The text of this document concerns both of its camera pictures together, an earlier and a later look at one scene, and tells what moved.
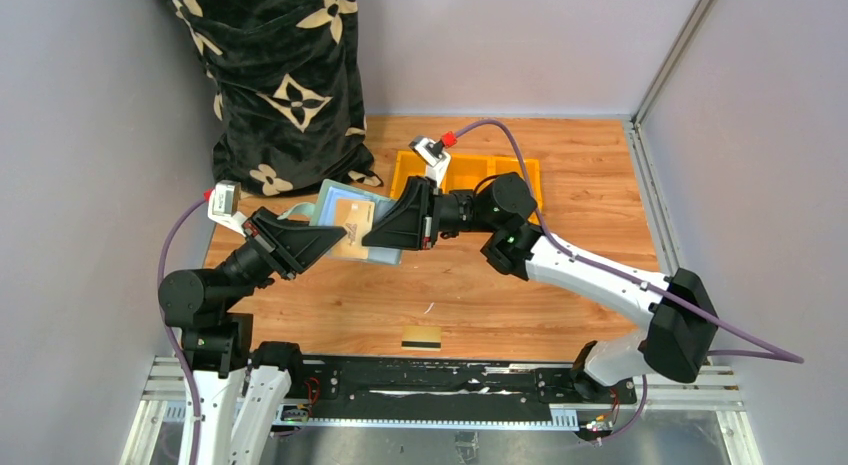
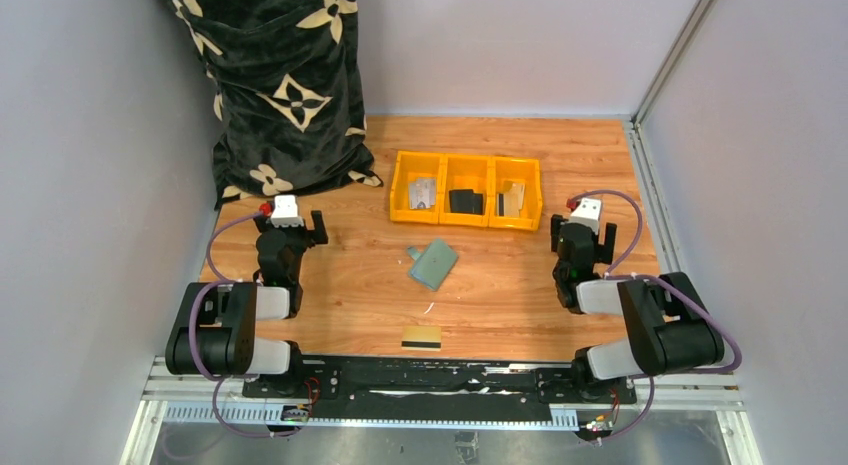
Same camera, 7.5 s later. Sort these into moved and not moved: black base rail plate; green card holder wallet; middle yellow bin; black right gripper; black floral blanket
Moved: green card holder wallet; black right gripper
Not moved: black base rail plate; black floral blanket; middle yellow bin
